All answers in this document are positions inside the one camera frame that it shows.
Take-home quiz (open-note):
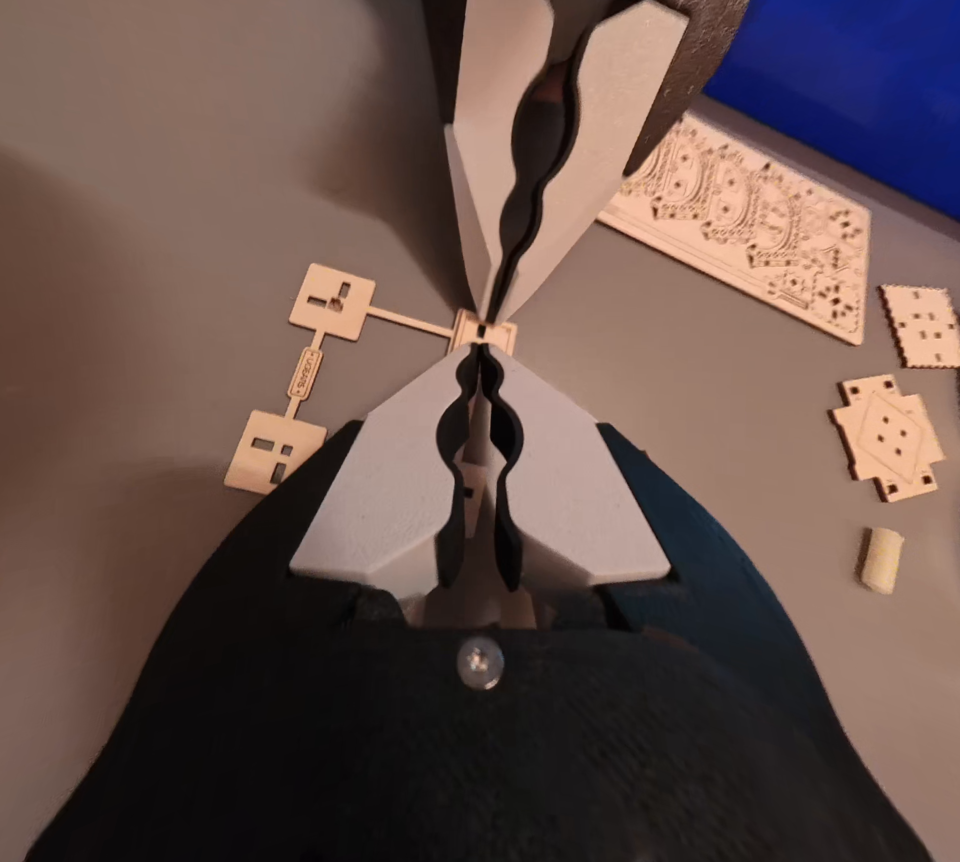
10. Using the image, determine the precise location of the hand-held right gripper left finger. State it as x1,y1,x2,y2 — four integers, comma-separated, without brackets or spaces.
288,342,481,593

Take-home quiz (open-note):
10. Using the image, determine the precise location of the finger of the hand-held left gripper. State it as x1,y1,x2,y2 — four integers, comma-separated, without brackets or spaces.
491,0,693,323
442,0,560,322

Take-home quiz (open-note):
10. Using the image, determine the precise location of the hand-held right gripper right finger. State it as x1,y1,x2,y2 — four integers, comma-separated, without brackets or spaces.
478,343,671,592

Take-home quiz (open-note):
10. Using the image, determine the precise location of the wooden frame with four squares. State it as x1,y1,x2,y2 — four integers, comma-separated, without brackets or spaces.
223,262,519,537

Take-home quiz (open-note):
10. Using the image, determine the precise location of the small engraved wooden square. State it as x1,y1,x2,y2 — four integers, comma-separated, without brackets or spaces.
447,309,519,357

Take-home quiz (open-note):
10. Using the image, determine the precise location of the blue plastic bin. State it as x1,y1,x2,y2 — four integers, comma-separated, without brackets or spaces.
703,0,960,128

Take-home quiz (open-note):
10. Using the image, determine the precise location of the laser-cut wooden puzzle sheet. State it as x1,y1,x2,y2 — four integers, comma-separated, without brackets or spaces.
598,114,875,347

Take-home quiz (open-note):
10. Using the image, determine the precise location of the cross-shaped wooden panel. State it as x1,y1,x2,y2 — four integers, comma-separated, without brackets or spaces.
827,373,948,505

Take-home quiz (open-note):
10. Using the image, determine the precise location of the pale wax cylinder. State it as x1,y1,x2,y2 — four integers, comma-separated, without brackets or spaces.
858,526,906,595

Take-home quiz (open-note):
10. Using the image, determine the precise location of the toothed wooden square panel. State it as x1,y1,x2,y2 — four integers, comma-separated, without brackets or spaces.
877,283,960,370

